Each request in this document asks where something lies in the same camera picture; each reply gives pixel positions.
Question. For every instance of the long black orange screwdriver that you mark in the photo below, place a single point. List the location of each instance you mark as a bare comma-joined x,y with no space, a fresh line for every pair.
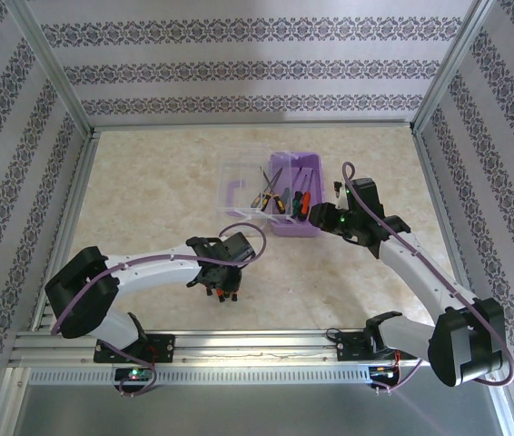
299,215

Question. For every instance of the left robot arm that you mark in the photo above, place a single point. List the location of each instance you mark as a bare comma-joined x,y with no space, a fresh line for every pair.
157,268

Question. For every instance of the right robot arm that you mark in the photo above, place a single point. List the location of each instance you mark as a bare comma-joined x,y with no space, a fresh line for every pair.
420,272

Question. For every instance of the grey metal sheet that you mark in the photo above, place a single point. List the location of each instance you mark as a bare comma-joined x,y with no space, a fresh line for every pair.
257,409

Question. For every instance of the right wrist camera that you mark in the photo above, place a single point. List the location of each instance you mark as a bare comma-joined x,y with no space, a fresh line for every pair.
337,186

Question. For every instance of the aluminium front frame rail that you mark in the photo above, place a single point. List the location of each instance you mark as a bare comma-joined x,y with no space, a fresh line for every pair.
257,349

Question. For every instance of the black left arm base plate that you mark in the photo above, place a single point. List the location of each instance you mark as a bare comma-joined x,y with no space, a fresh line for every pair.
164,347

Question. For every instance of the aluminium side frame rail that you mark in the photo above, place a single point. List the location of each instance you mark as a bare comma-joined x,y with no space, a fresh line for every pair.
80,181
439,204

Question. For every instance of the aluminium rear frame rail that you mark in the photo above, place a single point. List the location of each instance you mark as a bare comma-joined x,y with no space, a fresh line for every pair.
239,124

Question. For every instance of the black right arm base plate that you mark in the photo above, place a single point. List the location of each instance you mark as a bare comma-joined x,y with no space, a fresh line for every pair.
350,347

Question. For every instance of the aluminium frame post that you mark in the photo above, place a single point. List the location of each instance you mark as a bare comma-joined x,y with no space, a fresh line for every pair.
456,63
56,63

